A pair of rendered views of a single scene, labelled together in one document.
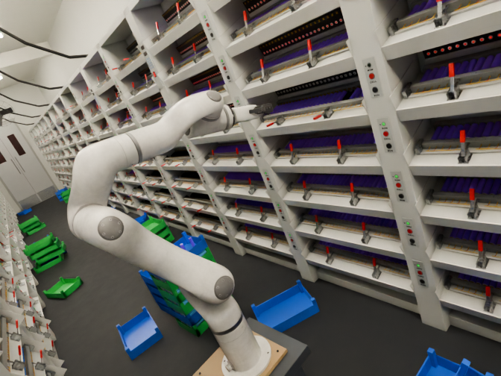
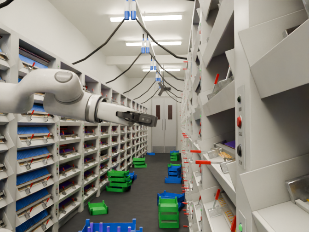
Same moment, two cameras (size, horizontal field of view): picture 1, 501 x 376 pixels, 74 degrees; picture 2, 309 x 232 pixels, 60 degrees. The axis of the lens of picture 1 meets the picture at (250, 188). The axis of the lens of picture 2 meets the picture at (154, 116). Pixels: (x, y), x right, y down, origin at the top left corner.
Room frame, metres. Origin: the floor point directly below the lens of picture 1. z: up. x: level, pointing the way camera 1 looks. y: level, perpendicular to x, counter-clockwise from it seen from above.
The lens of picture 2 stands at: (0.62, -0.62, 1.04)
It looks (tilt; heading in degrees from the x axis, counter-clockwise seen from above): 2 degrees up; 37
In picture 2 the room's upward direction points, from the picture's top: straight up
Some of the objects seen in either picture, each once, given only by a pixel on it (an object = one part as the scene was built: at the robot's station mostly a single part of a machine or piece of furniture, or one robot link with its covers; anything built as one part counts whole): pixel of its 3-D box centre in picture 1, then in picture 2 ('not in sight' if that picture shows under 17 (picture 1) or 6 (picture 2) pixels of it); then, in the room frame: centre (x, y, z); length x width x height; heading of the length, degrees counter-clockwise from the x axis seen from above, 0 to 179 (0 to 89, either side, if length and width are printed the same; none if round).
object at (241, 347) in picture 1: (237, 340); not in sight; (0.95, 0.25, 0.39); 0.19 x 0.19 x 0.18
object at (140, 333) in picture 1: (139, 330); not in sight; (1.73, 0.96, 0.04); 0.30 x 0.20 x 0.08; 26
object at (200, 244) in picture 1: (175, 254); (108, 231); (1.69, 0.53, 0.44); 0.30 x 0.20 x 0.08; 129
